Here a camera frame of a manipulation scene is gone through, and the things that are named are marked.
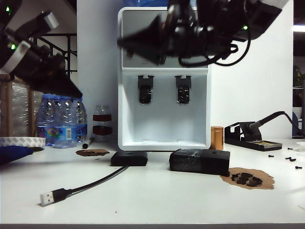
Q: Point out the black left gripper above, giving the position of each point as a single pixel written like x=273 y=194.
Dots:
x=40 y=62

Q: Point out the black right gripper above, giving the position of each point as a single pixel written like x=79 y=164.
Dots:
x=197 y=35

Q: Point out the black sponge block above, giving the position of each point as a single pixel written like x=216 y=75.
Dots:
x=200 y=163

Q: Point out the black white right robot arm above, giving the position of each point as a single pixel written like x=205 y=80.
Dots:
x=262 y=19

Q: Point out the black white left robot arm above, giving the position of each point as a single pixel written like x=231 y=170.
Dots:
x=16 y=55

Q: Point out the black USB hub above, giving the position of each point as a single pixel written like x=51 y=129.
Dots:
x=128 y=159

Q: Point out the clear plastic water bottle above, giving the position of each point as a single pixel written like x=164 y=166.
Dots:
x=57 y=101
x=66 y=124
x=46 y=119
x=81 y=119

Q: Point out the black stair railing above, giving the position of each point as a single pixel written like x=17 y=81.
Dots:
x=69 y=47

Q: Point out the blue water jug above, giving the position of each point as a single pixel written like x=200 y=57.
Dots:
x=152 y=2

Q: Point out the grey black tap lever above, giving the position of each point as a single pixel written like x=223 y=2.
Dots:
x=145 y=88
x=183 y=88

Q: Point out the clear jar with red bands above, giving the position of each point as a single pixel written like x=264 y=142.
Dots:
x=102 y=130

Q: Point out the black marker pen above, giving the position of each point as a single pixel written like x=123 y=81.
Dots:
x=87 y=143

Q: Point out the white double-sided tape roll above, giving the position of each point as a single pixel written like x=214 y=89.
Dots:
x=21 y=142

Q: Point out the white AUX water dispenser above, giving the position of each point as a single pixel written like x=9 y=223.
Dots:
x=164 y=124

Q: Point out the blue cloth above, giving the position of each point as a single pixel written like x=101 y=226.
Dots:
x=12 y=153

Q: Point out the gold metal canister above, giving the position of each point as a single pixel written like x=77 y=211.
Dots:
x=217 y=138

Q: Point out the black soldering iron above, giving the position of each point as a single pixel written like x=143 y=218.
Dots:
x=258 y=124

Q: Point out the black soldering iron stand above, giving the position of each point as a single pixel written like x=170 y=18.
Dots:
x=255 y=144

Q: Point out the green plant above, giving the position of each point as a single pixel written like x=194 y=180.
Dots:
x=299 y=76

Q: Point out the plastic wrapped wooden frame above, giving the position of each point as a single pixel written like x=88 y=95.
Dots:
x=21 y=109

